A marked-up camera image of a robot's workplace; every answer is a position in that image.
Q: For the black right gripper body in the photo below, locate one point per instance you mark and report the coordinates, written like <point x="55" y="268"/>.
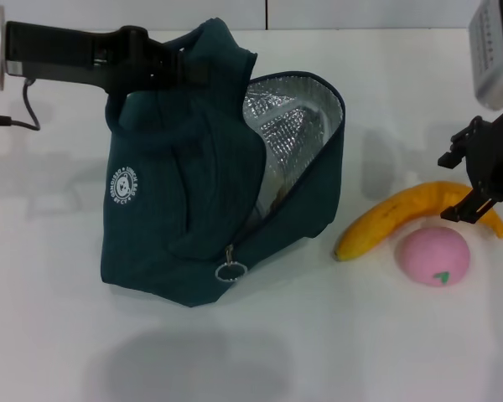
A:
<point x="494" y="159"/>

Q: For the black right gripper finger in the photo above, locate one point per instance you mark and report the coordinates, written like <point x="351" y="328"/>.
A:
<point x="457" y="153"/>
<point x="469" y="207"/>

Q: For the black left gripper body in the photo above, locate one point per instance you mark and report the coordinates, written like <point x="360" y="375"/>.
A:
<point x="67" y="54"/>

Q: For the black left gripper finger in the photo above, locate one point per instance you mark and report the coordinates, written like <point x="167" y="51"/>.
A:
<point x="193" y="73"/>

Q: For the pink peach toy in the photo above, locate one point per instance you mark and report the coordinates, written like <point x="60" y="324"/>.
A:
<point x="431" y="255"/>

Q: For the yellow banana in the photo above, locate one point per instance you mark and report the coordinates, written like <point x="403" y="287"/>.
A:
<point x="390" y="213"/>

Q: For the dark teal lunch bag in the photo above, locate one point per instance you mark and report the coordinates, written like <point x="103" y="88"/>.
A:
<point x="184" y="201"/>

